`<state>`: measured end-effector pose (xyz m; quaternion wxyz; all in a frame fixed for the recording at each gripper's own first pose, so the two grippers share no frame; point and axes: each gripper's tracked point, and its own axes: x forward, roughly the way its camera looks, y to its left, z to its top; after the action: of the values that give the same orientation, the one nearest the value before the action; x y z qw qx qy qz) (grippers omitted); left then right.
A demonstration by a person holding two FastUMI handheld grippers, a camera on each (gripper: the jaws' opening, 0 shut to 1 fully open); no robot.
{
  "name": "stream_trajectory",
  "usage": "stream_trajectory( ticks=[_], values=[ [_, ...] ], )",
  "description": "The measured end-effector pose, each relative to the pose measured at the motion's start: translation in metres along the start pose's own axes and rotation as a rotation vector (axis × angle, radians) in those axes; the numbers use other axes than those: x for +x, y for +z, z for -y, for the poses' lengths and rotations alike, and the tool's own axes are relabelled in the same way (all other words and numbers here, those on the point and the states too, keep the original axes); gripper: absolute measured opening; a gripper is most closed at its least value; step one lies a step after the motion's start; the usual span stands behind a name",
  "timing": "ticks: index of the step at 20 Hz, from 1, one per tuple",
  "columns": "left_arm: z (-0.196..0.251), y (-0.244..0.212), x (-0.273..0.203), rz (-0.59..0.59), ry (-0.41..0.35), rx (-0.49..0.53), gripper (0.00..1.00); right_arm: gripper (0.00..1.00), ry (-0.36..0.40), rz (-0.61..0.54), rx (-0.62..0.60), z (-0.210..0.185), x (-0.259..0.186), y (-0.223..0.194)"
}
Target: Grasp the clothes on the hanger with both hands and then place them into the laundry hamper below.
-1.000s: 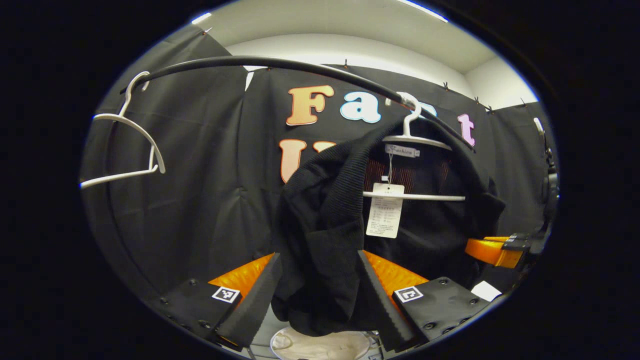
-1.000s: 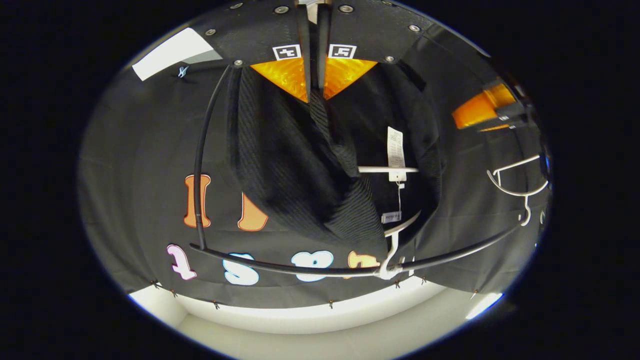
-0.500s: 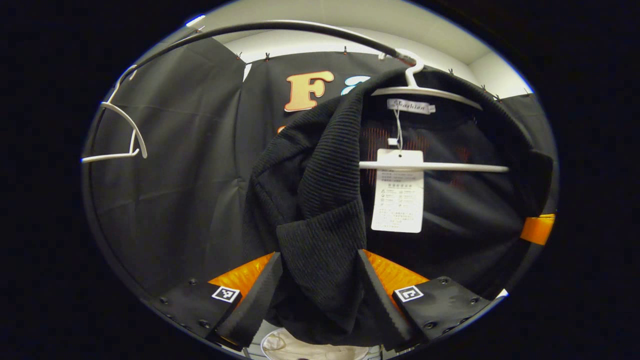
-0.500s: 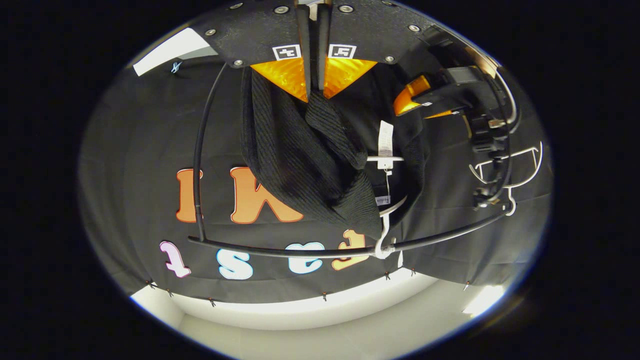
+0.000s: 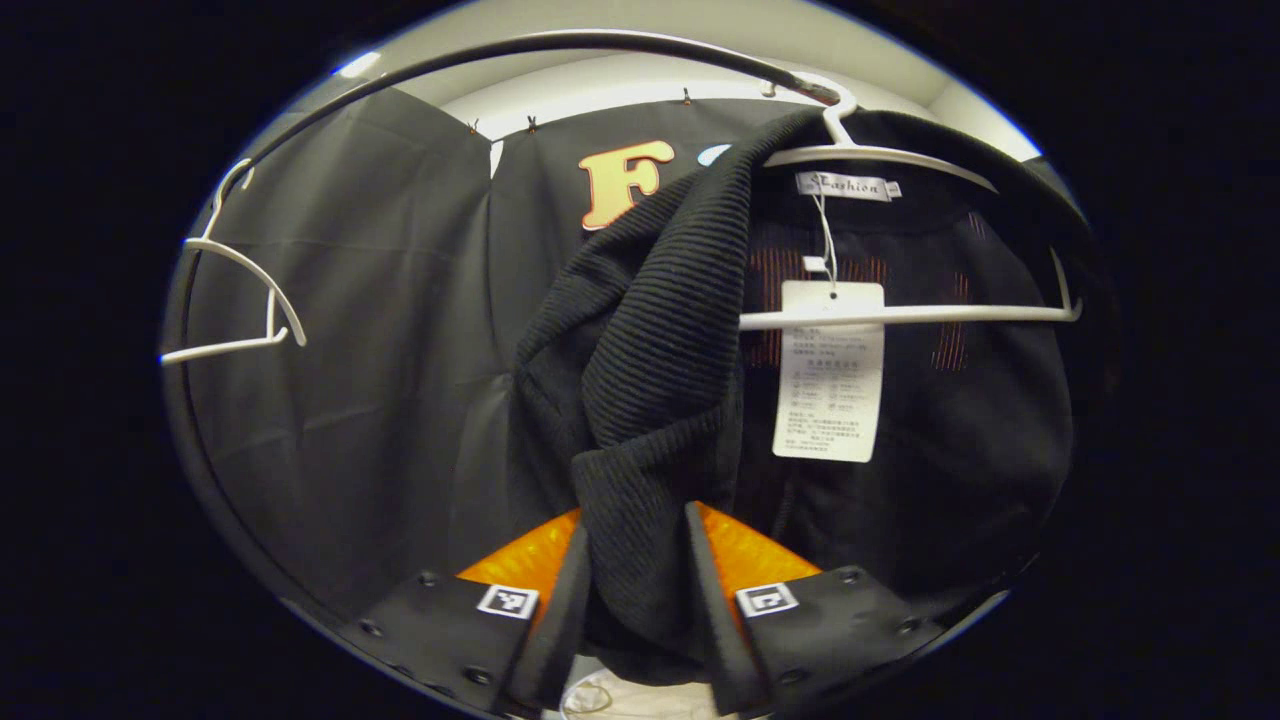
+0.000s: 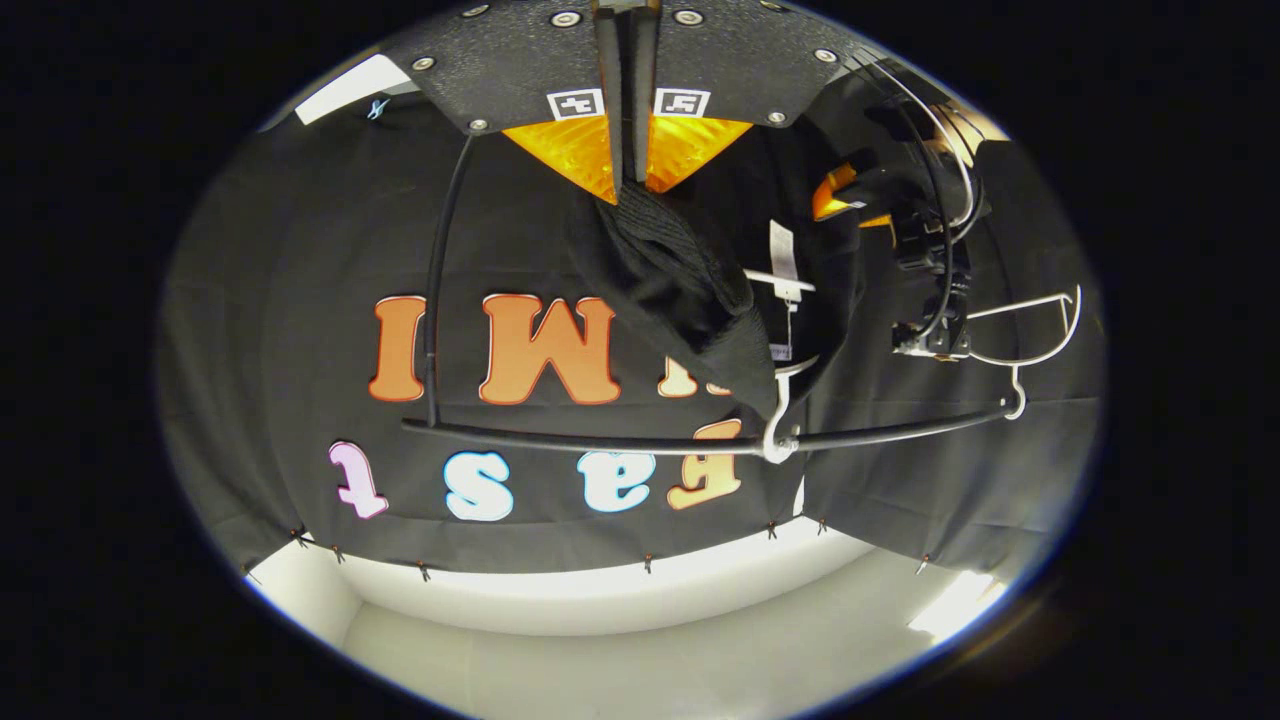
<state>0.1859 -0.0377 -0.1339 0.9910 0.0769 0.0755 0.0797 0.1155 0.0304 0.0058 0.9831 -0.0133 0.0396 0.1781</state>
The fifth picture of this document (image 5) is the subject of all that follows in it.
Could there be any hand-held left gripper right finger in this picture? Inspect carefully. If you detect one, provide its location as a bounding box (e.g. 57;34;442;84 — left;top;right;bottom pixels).
685;500;946;716

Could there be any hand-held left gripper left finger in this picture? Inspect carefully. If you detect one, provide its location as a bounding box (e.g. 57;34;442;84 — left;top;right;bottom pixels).
335;508;593;716

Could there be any black knitted sweater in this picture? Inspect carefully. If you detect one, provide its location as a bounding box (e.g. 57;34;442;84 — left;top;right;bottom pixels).
508;105;1111;686

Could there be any white plastic hanger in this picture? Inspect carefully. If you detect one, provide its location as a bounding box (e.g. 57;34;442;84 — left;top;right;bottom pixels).
738;72;1084;331
160;158;308;366

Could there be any black clothes rack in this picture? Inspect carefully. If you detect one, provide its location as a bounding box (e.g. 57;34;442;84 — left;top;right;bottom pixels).
160;30;844;621

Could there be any black backdrop cloth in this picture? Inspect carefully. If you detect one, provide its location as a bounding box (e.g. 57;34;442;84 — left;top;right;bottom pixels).
165;85;831;621

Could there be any row of backdrop clips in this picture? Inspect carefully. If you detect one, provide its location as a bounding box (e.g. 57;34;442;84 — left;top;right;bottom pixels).
468;88;694;136

